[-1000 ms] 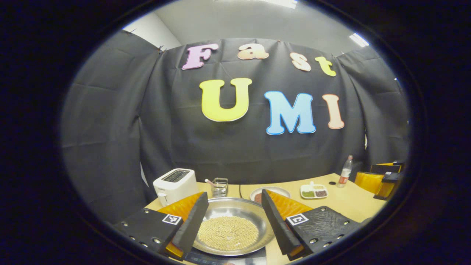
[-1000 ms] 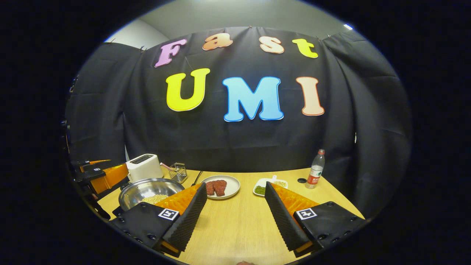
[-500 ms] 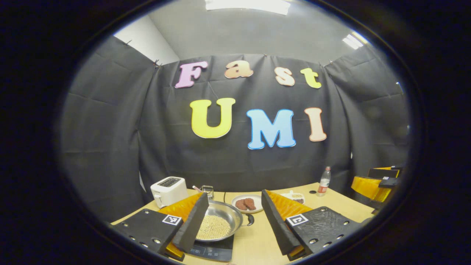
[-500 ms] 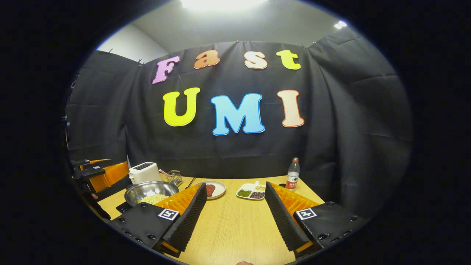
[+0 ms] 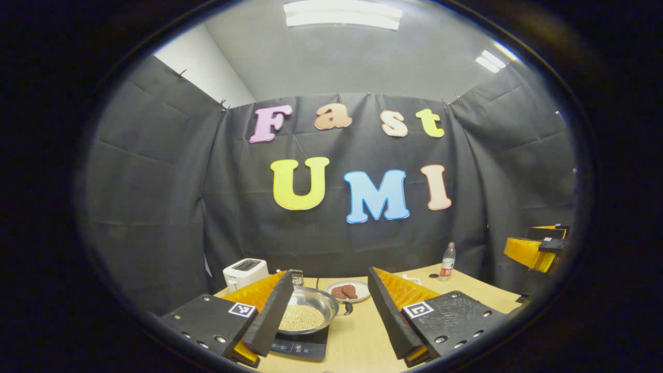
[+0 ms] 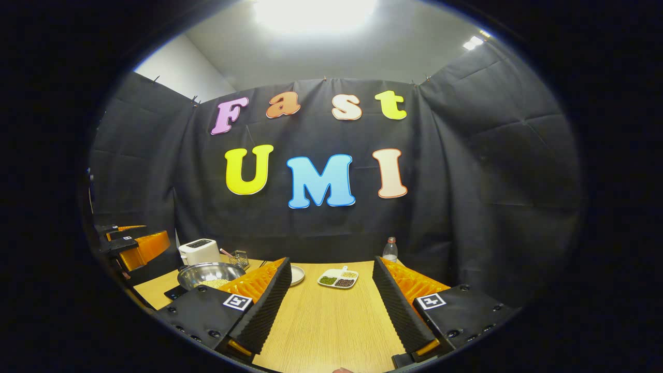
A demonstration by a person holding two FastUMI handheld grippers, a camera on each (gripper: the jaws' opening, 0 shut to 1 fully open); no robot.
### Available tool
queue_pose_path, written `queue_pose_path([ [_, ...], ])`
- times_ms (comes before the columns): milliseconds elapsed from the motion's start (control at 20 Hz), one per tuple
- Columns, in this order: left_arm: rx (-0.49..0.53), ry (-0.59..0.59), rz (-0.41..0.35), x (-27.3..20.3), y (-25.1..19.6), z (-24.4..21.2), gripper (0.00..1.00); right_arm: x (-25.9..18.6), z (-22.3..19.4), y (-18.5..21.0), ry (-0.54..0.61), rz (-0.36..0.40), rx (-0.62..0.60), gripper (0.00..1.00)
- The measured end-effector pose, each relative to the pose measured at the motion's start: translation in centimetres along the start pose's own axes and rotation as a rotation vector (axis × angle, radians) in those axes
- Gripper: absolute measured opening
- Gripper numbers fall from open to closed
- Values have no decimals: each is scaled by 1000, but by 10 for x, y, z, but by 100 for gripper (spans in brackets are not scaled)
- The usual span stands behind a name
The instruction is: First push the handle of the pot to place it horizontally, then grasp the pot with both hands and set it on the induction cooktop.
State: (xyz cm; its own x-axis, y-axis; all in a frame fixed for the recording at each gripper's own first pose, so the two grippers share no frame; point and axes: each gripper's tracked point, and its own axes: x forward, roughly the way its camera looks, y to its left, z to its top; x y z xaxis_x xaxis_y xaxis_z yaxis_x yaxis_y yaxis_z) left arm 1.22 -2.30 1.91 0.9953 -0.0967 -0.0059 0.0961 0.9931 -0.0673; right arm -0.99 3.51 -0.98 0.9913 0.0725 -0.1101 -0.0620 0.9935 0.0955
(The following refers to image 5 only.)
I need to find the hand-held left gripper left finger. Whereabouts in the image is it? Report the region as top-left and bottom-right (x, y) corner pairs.
(155, 270), (294, 368)

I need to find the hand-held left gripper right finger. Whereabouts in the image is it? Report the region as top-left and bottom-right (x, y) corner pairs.
(368, 267), (524, 367)

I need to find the black induction cooktop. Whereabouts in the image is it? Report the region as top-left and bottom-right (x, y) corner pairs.
(269, 324), (330, 361)

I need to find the steel pot with black handles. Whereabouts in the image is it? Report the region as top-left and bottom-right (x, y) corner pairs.
(278, 286), (354, 334)

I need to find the large soybean pile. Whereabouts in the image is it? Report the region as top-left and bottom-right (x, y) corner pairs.
(279, 305), (325, 331)

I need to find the round white plate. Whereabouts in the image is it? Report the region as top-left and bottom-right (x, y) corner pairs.
(326, 280), (370, 303)

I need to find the white toaster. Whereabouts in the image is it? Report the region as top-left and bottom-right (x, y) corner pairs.
(223, 259), (269, 293)

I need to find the clear plastic water bottle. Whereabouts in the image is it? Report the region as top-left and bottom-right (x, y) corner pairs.
(439, 242), (457, 282)

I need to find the black backdrop cloth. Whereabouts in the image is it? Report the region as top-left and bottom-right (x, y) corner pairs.
(83, 54), (578, 314)

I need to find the small ceiling light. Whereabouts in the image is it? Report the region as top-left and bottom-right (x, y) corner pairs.
(475, 42), (518, 73)

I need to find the long ceiling light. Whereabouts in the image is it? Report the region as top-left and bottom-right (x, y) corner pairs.
(283, 0), (403, 31)

